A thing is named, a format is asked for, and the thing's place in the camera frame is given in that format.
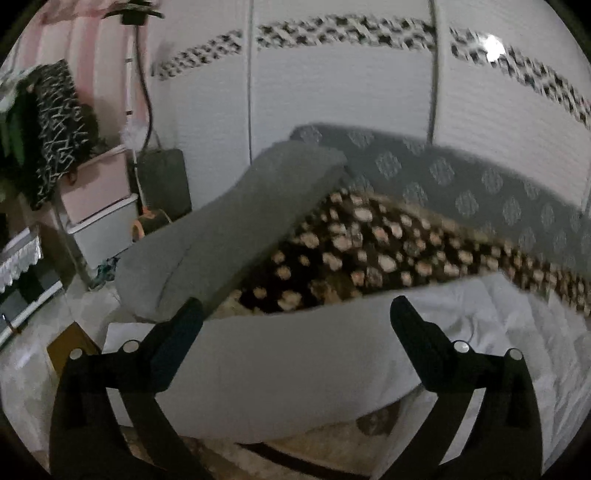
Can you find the orange round object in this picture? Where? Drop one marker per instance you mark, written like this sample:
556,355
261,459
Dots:
138,228

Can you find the black pole stand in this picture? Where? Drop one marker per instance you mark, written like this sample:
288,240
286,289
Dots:
141,69

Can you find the black patterned hanging cloth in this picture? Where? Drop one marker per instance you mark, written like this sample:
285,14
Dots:
55,129

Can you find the white padded garment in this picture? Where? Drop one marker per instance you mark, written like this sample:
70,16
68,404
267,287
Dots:
286,369

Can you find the floral blanket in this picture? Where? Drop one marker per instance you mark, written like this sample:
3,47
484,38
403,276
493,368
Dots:
369,249

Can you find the cardboard box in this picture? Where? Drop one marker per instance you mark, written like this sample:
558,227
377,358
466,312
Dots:
69,346

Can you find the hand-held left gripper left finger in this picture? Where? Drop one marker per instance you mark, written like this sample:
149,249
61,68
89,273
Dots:
178,341

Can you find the grey armrest cushion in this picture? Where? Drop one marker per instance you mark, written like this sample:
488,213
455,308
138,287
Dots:
231,221

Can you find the white lace cloth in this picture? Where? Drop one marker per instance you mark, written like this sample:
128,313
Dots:
18,258

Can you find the green cloth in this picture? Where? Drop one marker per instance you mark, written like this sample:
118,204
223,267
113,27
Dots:
11,134

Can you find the white louvred wardrobe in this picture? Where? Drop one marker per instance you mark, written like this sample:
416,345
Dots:
346,92

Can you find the grey patterned headboard cushion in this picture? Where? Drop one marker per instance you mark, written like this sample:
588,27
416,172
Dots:
438,170

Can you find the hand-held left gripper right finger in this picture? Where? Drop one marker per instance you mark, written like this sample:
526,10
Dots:
415,341

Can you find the white plastic drawer unit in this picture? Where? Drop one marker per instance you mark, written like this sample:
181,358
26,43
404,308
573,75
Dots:
106,235

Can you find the dark grey hanging bag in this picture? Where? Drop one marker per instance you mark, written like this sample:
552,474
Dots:
164,184

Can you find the pink curtain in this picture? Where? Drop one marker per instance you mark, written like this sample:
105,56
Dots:
83,41

